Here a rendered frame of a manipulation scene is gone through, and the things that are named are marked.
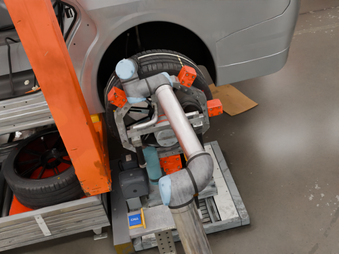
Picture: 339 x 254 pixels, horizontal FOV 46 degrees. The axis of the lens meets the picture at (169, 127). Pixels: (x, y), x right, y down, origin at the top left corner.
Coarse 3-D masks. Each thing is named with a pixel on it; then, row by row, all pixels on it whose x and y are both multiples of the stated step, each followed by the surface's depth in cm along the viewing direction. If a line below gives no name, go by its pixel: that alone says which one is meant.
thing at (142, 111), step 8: (176, 88) 237; (136, 112) 242; (144, 112) 243; (152, 112) 249; (128, 120) 261; (136, 120) 271; (144, 120) 247; (128, 128) 248; (144, 136) 261; (152, 136) 264; (144, 144) 256; (152, 144) 257
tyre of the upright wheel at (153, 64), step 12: (144, 60) 232; (156, 60) 230; (168, 60) 231; (180, 60) 235; (192, 60) 249; (144, 72) 224; (156, 72) 225; (168, 72) 227; (108, 84) 244; (120, 84) 228; (192, 84) 235; (204, 84) 236; (108, 108) 235; (108, 120) 240
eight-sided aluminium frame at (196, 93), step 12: (180, 84) 223; (192, 96) 229; (204, 96) 231; (120, 108) 228; (204, 108) 236; (120, 120) 231; (204, 120) 242; (120, 132) 236; (204, 132) 247; (132, 144) 244
